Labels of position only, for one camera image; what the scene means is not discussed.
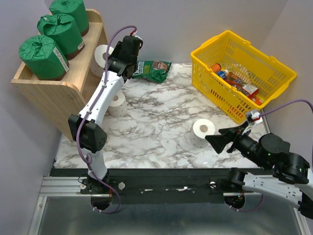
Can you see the green chips bag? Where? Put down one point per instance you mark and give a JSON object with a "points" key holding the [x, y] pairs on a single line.
{"points": [[155, 71]]}

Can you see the wooden shelf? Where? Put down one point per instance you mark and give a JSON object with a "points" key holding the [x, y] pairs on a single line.
{"points": [[60, 99]]}

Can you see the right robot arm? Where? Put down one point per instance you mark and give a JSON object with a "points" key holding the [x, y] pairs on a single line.
{"points": [[270, 152]]}

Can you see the blue label bottle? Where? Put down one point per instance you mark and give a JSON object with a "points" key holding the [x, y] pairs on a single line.
{"points": [[222, 74]]}

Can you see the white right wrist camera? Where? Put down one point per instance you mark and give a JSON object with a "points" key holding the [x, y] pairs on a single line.
{"points": [[253, 118]]}

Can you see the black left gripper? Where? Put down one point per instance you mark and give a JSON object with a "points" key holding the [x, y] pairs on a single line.
{"points": [[117, 48]]}

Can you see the green roll with picture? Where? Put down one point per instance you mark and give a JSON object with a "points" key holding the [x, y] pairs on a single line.
{"points": [[44, 58]]}

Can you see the red white box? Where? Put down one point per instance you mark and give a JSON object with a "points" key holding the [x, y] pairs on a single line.
{"points": [[250, 90]]}

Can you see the yellow plastic basket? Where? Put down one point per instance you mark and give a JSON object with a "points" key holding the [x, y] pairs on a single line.
{"points": [[239, 57]]}

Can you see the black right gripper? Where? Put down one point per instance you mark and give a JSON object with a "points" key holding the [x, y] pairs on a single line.
{"points": [[218, 141]]}

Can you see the white dotted roll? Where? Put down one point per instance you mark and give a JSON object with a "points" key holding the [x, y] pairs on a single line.
{"points": [[98, 63], [118, 105], [199, 130]]}

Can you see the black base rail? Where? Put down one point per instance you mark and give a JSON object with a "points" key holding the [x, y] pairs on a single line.
{"points": [[163, 186]]}

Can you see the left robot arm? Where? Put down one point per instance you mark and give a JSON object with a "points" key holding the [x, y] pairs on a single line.
{"points": [[85, 127]]}

